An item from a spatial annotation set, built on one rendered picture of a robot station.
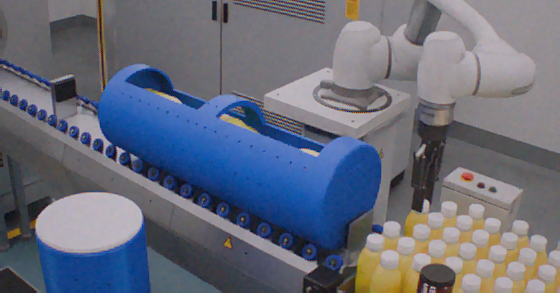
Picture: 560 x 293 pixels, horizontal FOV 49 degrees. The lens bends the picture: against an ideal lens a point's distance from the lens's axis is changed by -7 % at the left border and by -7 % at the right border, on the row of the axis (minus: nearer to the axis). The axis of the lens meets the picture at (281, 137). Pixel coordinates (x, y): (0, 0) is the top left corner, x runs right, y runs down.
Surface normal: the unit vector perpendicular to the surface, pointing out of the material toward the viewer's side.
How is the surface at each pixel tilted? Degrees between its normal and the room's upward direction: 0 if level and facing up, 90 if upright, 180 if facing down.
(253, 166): 64
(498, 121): 90
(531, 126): 90
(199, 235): 70
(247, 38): 90
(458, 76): 87
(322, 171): 42
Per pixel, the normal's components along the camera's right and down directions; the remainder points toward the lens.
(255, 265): -0.59, -0.02
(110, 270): 0.55, 0.36
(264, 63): -0.62, 0.31
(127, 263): 0.80, 0.28
